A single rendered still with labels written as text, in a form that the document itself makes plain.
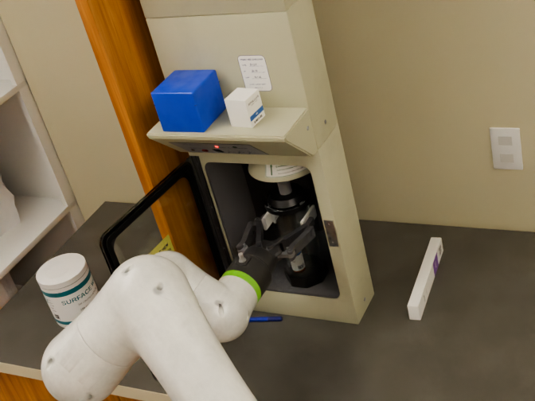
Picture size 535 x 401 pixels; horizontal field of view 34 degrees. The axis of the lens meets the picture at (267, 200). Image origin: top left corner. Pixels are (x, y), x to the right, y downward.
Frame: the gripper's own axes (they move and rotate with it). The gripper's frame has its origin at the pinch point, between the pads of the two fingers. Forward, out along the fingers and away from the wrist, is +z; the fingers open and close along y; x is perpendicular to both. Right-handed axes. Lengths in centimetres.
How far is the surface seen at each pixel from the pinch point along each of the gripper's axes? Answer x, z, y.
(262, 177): -13.1, -4.6, 1.9
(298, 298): 19.7, -6.2, 0.1
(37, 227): 27, 20, 105
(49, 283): 11, -21, 60
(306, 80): -36.4, -4.7, -14.2
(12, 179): 20, 36, 126
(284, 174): -13.6, -4.0, -3.4
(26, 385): 36, -33, 71
